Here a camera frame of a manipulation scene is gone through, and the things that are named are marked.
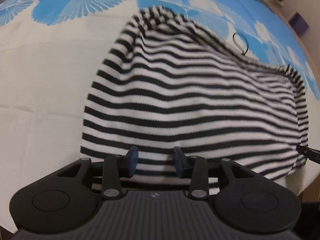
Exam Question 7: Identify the black white striped sweater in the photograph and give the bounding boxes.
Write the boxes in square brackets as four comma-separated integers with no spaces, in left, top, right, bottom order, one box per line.
[80,6,309,190]

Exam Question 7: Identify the purple box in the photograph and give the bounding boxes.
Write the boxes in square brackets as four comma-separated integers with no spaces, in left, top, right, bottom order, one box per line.
[289,12,309,37]

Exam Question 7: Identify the blue white patterned bedspread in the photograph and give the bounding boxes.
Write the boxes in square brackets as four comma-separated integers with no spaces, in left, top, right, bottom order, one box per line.
[1,0,319,231]

